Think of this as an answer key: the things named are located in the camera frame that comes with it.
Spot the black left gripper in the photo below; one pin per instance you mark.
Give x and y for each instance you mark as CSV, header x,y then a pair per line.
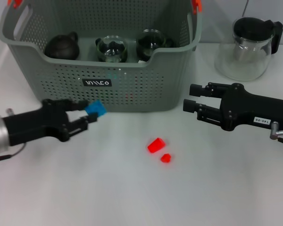
x,y
35,124

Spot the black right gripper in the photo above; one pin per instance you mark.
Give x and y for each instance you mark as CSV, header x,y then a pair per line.
x,y
252,110

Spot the blue square building brick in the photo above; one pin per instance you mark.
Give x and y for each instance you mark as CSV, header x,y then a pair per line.
x,y
96,108

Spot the red rectangular building brick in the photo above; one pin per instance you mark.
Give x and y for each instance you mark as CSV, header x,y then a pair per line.
x,y
156,146

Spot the small white building brick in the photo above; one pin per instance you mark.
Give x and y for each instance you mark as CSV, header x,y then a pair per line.
x,y
142,61

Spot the small red round-top brick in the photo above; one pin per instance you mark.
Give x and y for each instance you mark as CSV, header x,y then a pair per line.
x,y
166,158

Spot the glass teacup with black sleeve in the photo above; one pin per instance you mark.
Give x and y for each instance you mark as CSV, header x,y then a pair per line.
x,y
112,50
148,44

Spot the grey-green perforated storage bin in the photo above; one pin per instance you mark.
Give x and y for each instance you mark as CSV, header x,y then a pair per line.
x,y
169,94

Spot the dark clay teapot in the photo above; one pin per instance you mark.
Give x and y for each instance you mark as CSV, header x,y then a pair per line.
x,y
61,48

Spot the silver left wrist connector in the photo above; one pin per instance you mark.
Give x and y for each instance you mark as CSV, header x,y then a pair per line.
x,y
9,111

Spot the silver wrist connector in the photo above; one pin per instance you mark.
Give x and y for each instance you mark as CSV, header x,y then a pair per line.
x,y
274,131
9,111

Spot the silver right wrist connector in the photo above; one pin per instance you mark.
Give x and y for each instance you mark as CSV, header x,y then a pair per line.
x,y
274,131

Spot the glass teapot with black lid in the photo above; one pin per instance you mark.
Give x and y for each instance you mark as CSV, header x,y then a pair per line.
x,y
250,28

